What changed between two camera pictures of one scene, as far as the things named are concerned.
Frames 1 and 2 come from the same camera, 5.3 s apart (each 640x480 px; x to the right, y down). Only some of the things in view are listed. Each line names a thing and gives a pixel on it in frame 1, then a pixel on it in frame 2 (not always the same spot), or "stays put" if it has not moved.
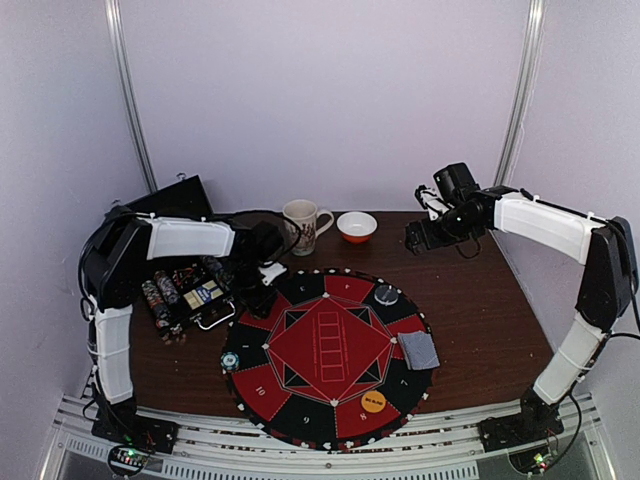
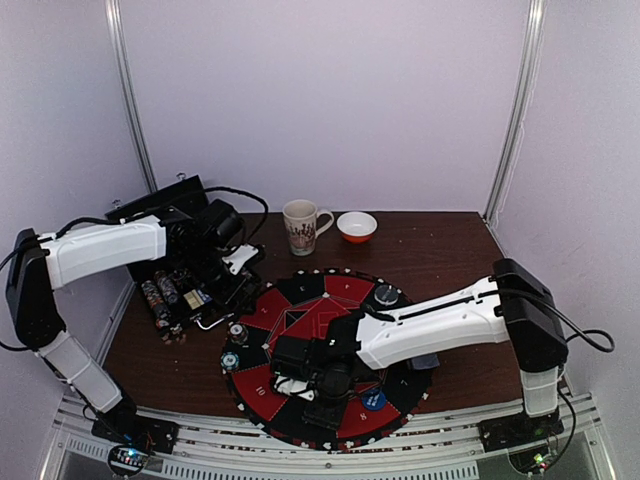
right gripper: x=416 y=237 -> x=320 y=413
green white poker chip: x=229 y=360 stays put
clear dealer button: x=386 y=295 stays put
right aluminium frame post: x=524 y=89 stays put
